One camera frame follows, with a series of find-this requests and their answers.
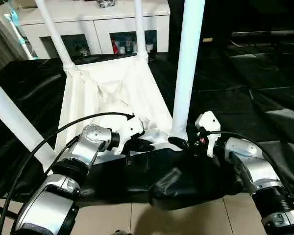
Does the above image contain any grey crumpled object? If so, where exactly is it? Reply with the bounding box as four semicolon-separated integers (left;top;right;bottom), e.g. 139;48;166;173
98;0;116;8

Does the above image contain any white pole with blue band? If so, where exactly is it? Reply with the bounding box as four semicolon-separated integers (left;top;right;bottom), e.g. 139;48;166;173
5;7;32;59

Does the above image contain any white plastic table top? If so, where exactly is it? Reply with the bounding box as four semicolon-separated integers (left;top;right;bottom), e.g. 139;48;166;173
54;53;189;165

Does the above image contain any white glass-door cabinet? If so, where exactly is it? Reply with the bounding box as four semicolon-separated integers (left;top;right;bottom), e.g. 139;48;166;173
17;0;171;58

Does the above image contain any black plastic mat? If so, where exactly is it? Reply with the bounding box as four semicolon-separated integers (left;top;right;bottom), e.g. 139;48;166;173
0;49;294;209

